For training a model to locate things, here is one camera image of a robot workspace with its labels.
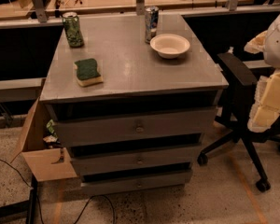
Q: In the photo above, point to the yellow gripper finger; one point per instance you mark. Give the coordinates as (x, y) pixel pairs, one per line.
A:
(256, 44)

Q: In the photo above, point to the green and yellow sponge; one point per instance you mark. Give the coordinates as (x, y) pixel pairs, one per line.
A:
(87, 72)

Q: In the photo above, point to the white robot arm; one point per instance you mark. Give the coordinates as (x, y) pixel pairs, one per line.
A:
(267, 42)

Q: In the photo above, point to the black office chair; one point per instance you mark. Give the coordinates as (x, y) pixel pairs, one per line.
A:
(237, 102)

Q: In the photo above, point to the white bowl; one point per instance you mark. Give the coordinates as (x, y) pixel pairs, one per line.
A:
(169, 46)

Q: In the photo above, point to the blue and silver can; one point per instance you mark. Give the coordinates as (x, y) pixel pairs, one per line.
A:
(151, 22)

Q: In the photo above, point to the green soda can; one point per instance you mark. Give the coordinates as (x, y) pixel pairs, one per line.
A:
(72, 30)

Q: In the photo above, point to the brown cardboard box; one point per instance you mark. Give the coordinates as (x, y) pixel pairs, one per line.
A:
(45, 163)

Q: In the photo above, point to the black metal stand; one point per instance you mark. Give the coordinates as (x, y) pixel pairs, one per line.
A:
(27, 207)

